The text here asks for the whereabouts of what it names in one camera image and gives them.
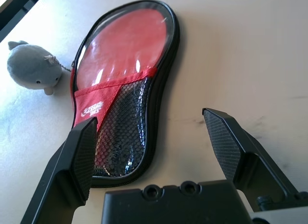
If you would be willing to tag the black red paddle case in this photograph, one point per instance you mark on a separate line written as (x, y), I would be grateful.
(130, 127)

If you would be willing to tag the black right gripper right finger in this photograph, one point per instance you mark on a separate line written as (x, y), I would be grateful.
(231, 142)

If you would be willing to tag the red ping-pong paddle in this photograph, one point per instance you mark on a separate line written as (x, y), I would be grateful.
(125, 45)

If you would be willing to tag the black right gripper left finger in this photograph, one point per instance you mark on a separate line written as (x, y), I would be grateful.
(65, 166)

